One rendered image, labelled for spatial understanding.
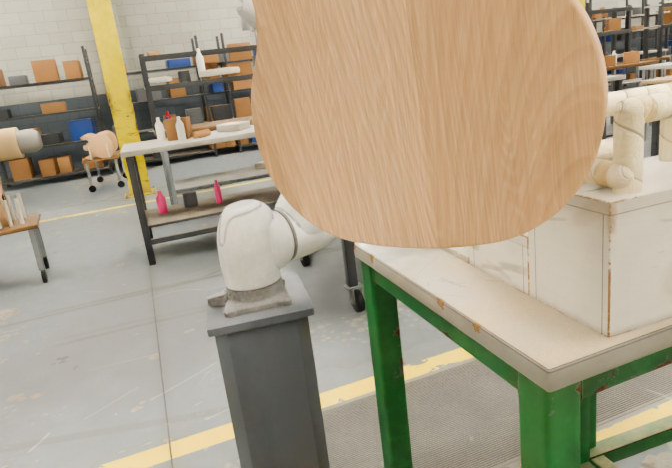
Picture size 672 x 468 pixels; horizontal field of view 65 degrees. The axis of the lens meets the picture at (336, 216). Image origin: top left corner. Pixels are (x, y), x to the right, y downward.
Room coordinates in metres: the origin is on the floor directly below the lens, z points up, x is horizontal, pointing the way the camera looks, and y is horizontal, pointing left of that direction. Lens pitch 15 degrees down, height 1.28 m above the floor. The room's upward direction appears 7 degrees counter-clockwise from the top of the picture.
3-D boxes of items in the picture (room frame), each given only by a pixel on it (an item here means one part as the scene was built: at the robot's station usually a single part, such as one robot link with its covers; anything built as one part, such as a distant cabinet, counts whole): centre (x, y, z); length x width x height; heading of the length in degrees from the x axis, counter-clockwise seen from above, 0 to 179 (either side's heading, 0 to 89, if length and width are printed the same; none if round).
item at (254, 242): (1.39, 0.24, 0.87); 0.18 x 0.16 x 0.22; 130
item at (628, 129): (0.61, -0.35, 1.15); 0.03 x 0.03 x 0.09
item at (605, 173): (0.65, -0.33, 1.12); 0.11 x 0.03 x 0.03; 18
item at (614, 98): (0.72, -0.41, 1.20); 0.20 x 0.03 x 0.03; 107
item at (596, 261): (0.68, -0.42, 1.02); 0.27 x 0.15 x 0.17; 108
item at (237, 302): (1.37, 0.27, 0.73); 0.22 x 0.18 x 0.06; 101
